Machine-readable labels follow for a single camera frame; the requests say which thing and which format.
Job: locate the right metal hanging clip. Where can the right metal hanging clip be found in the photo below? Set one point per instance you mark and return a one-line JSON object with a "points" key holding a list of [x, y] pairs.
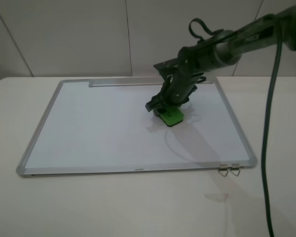
{"points": [[235, 169]]}

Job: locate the left metal hanging clip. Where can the left metal hanging clip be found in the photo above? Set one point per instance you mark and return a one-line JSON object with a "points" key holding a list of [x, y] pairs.
{"points": [[223, 170]]}

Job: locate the grey marker tray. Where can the grey marker tray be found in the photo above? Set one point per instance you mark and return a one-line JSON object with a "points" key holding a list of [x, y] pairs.
{"points": [[125, 81]]}

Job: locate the metal hanging clip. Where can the metal hanging clip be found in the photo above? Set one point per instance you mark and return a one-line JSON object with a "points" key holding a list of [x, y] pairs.
{"points": [[223, 170], [235, 169]]}

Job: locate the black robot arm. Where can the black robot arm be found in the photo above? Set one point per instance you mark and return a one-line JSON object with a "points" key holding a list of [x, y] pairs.
{"points": [[224, 48]]}

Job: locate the clear tape piece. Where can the clear tape piece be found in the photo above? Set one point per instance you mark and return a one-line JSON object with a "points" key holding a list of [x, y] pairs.
{"points": [[220, 198]]}

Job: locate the green whiteboard eraser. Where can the green whiteboard eraser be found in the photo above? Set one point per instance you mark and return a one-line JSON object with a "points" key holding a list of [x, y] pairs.
{"points": [[176, 117]]}

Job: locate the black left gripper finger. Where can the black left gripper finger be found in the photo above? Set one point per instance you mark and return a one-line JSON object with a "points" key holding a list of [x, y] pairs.
{"points": [[156, 102]]}

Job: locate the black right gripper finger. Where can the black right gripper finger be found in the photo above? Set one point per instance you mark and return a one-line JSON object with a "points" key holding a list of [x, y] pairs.
{"points": [[162, 111]]}

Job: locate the white aluminium-framed whiteboard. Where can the white aluminium-framed whiteboard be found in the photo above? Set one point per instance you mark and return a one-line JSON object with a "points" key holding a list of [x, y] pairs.
{"points": [[108, 130]]}

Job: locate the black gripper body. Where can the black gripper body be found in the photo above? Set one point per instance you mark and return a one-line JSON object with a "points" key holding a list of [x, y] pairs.
{"points": [[178, 88]]}

